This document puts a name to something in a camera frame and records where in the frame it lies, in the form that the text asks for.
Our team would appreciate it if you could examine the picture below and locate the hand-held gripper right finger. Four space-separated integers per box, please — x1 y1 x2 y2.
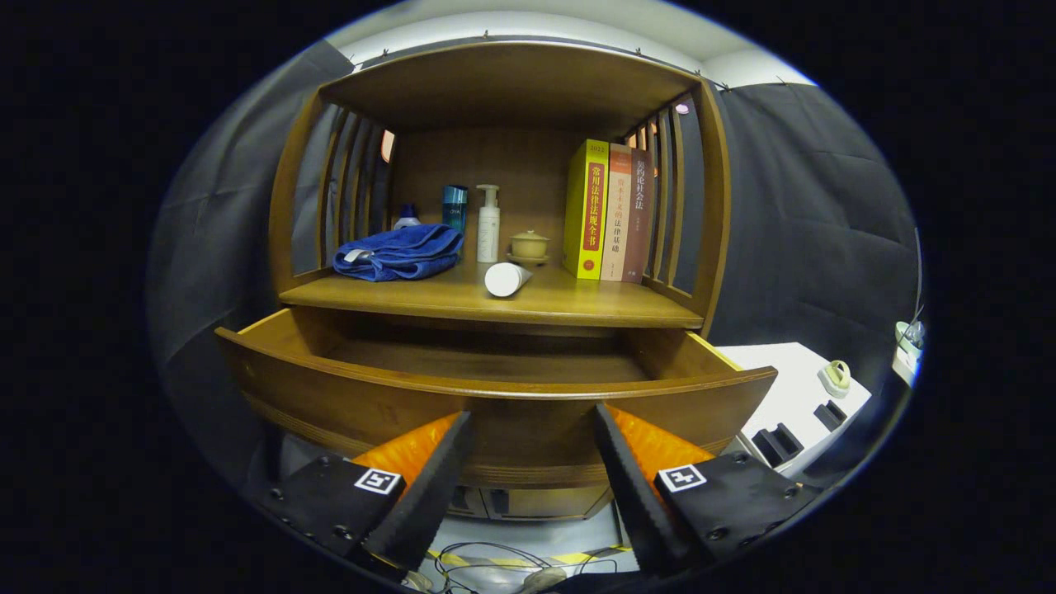
594 403 822 578

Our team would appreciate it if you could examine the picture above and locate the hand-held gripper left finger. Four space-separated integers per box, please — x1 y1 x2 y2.
262 411 476 580

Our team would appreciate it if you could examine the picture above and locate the wooden drawer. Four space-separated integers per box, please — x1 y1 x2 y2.
214 307 779 488

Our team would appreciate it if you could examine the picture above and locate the white green cleanser tube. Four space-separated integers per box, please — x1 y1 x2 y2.
483 262 534 299

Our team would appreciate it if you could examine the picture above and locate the white drawer unit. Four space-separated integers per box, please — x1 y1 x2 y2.
711 342 873 479

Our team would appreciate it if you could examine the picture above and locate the wooden cabinet with slatted sides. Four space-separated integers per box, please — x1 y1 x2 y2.
268 41 733 522

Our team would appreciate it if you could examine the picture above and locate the yellowish tape roll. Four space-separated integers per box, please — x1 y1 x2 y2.
818 360 851 399

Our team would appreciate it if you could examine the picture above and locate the blue folded towel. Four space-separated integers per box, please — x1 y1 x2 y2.
332 224 465 283

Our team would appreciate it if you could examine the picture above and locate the orange white book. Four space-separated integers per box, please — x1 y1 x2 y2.
600 144 633 282

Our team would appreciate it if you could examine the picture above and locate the white pump bottle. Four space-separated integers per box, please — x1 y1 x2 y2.
476 184 502 264

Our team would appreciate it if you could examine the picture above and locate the brown book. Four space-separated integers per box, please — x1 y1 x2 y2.
620 148 654 285

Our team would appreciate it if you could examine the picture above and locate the yellow book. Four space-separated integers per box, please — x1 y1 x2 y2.
563 139 610 281

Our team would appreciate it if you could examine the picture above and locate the teal bottle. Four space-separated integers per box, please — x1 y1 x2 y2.
441 184 469 233

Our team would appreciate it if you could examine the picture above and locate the white desk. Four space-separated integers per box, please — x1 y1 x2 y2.
893 320 926 387

